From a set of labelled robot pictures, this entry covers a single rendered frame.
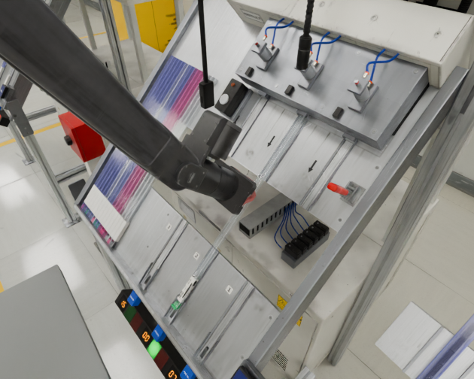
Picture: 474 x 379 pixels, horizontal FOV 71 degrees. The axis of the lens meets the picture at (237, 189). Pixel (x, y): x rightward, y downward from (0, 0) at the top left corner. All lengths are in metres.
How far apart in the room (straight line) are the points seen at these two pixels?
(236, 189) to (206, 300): 0.26
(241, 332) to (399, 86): 0.51
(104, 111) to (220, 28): 0.62
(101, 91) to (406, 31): 0.47
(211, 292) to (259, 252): 0.32
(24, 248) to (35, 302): 1.05
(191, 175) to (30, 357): 0.68
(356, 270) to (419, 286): 0.88
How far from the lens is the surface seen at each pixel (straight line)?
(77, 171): 1.93
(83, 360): 0.95
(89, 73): 0.34
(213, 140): 0.50
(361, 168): 0.62
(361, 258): 1.05
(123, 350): 1.59
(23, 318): 1.07
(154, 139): 0.41
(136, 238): 0.88
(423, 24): 0.63
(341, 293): 0.96
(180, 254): 0.77
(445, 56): 0.60
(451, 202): 2.38
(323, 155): 0.65
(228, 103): 0.74
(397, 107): 0.59
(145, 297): 0.81
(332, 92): 0.63
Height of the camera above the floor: 1.42
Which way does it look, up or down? 43 degrees down
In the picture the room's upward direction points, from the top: straight up
